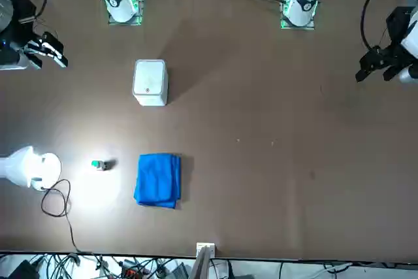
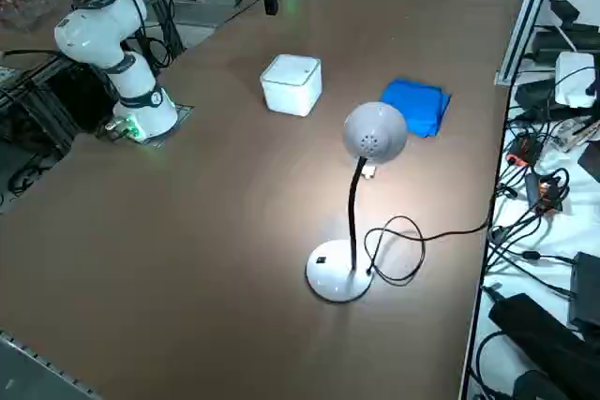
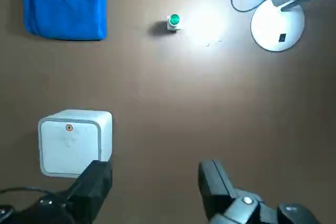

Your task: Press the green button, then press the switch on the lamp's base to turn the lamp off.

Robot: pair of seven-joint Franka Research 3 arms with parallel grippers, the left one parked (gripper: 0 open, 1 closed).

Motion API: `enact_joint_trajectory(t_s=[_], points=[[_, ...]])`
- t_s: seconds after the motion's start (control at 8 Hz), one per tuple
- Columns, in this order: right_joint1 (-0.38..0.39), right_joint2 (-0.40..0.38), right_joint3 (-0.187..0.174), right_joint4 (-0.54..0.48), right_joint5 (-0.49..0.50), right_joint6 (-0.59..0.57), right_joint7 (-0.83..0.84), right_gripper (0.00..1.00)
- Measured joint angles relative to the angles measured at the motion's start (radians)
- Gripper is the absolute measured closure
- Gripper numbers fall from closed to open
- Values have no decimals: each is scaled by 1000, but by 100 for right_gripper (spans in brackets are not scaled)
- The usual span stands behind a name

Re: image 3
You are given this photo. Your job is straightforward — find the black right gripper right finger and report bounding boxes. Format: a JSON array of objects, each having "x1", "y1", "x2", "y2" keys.
[{"x1": 197, "y1": 159, "x2": 322, "y2": 224}]

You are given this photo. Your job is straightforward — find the blue folded cloth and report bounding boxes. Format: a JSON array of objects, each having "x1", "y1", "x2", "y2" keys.
[{"x1": 21, "y1": 0, "x2": 112, "y2": 41}]

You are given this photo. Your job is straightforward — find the white wall switch box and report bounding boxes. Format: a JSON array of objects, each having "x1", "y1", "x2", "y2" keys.
[{"x1": 38, "y1": 109, "x2": 113, "y2": 178}]

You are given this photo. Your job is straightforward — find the white desk lamp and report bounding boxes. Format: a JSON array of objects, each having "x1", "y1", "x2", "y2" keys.
[{"x1": 232, "y1": 0, "x2": 336, "y2": 53}]

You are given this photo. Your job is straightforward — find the thin grey gripper cable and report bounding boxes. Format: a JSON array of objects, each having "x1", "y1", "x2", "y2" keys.
[{"x1": 0, "y1": 186, "x2": 68, "y2": 208}]

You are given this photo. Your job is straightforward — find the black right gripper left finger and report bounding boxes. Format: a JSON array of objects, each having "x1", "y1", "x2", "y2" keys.
[{"x1": 0, "y1": 159, "x2": 113, "y2": 224}]

